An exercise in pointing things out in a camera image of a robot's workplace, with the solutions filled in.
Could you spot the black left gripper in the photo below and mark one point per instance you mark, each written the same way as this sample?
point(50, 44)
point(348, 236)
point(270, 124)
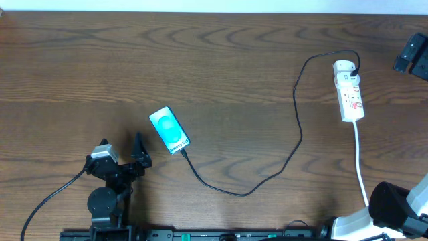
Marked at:
point(140, 161)

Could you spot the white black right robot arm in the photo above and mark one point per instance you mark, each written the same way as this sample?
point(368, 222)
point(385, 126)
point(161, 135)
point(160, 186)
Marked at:
point(390, 212)

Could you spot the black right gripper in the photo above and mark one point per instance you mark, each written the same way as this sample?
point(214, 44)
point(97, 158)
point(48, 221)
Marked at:
point(420, 68)

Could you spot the white power strip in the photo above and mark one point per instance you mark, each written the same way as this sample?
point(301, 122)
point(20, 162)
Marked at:
point(349, 95)

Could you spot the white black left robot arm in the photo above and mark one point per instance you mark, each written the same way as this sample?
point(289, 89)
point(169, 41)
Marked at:
point(110, 205)

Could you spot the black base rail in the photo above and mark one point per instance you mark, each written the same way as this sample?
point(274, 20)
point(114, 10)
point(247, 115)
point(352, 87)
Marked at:
point(195, 235)

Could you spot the blue Galaxy smartphone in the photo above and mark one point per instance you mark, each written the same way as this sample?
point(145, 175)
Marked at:
point(169, 129)

